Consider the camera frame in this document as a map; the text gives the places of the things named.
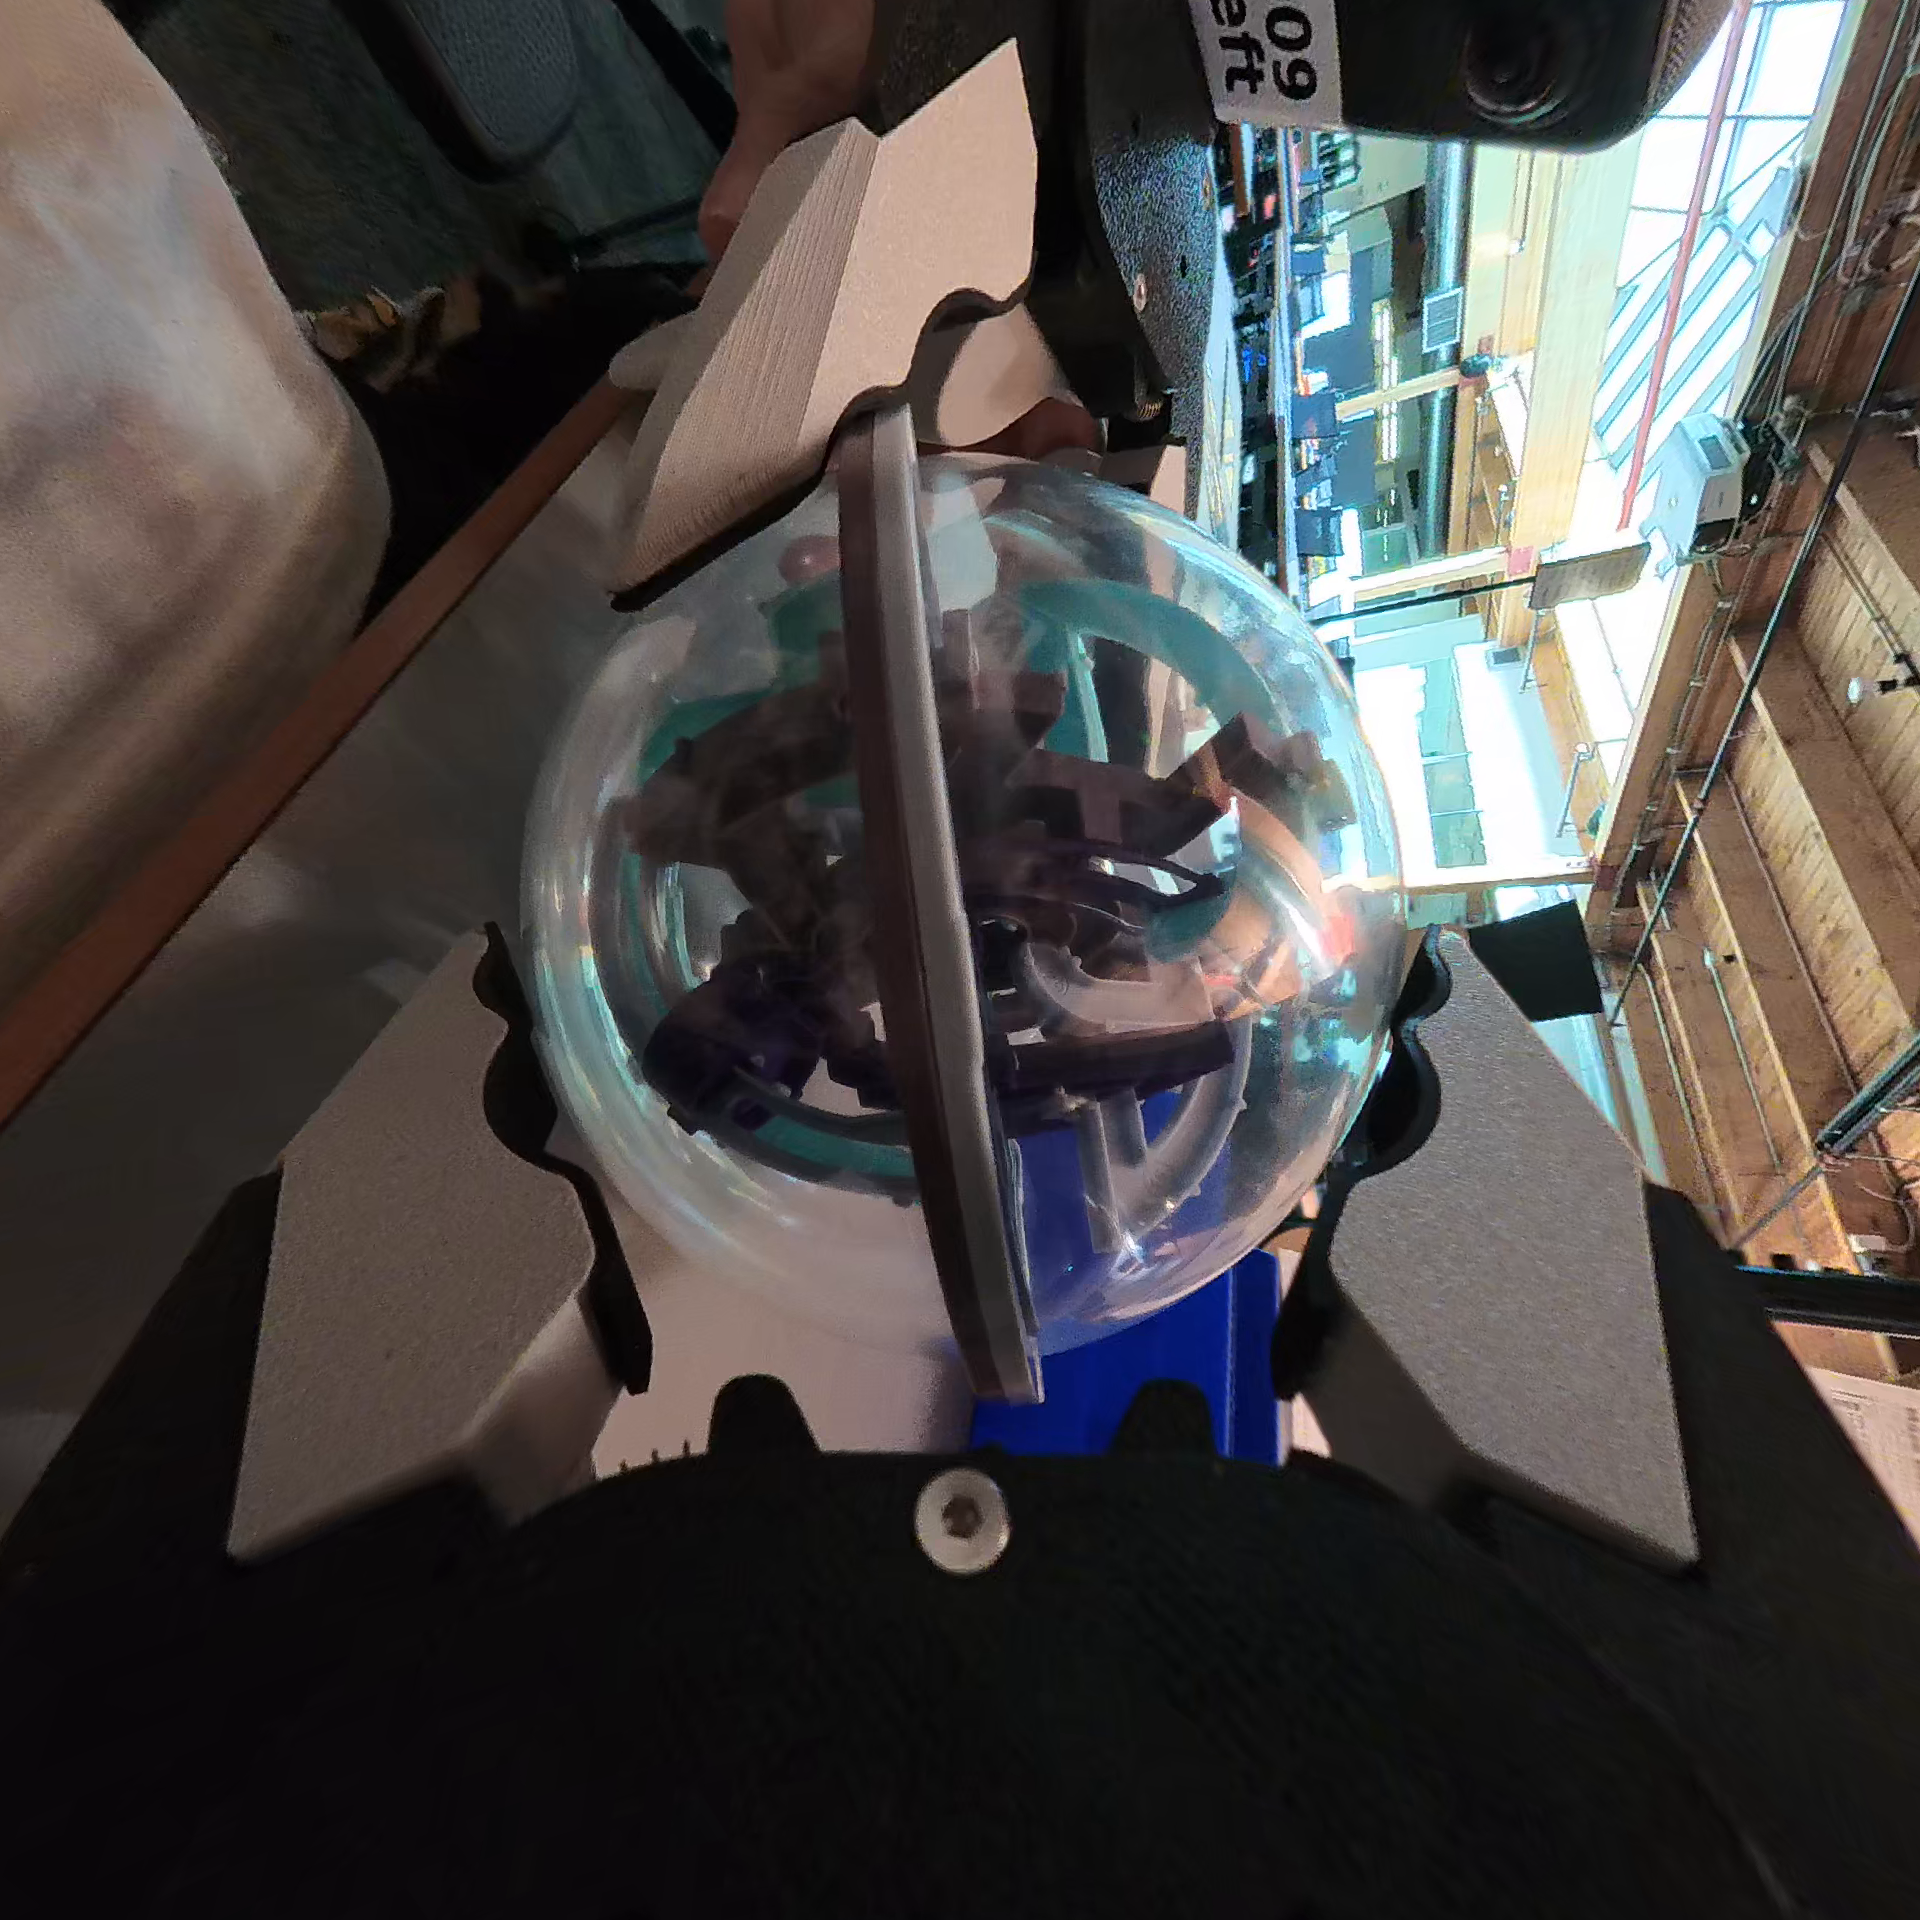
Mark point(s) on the person's left hand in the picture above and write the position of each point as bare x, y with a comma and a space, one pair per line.
794, 90

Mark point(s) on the printed instruction sheet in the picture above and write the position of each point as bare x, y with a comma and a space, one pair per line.
1875, 1440

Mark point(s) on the white ceiling camera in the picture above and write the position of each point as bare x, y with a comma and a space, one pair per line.
1694, 480

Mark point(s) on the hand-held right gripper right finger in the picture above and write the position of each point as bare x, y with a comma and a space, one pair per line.
1514, 1321

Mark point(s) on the black divider panel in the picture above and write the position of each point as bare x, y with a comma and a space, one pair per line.
1539, 960

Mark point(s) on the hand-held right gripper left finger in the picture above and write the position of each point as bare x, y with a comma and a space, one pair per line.
405, 1305

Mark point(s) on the printed white shirt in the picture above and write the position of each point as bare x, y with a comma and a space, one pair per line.
150, 450

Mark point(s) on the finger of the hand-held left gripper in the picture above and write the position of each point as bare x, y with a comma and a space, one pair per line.
841, 301

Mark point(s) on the clear plastic maze ball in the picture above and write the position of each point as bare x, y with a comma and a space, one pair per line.
960, 901

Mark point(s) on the blue plastic bin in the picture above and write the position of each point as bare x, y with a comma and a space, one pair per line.
1140, 1351

